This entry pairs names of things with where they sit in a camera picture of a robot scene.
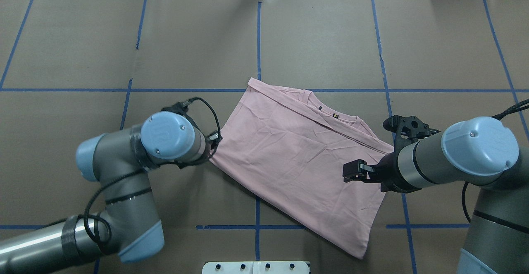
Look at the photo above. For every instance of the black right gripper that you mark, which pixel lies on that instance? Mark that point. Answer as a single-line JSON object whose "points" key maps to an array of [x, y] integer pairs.
{"points": [[391, 170]]}

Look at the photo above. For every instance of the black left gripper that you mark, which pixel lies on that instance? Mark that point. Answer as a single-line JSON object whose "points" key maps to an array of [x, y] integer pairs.
{"points": [[210, 150]]}

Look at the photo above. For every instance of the pink Snoopy t-shirt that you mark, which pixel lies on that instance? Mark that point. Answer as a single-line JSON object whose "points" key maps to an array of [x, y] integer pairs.
{"points": [[288, 148]]}

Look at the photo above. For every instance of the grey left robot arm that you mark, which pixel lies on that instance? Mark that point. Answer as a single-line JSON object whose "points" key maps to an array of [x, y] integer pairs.
{"points": [[121, 217]]}

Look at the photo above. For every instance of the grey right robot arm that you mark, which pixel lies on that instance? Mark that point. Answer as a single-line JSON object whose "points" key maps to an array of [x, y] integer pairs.
{"points": [[479, 151]]}

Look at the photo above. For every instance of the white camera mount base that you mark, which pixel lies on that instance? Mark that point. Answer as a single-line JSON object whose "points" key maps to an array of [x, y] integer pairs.
{"points": [[257, 267]]}

